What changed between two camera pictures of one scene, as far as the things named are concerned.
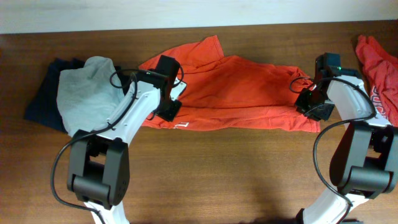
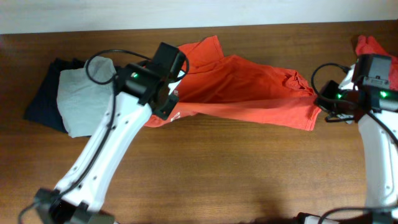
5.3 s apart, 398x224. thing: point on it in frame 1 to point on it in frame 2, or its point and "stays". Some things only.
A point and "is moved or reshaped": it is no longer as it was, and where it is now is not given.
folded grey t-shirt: x=87 y=96 stays
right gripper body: x=314 y=104 to x=339 y=110
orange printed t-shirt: x=231 y=93 is moved or reshaped
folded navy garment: x=44 y=108 stays
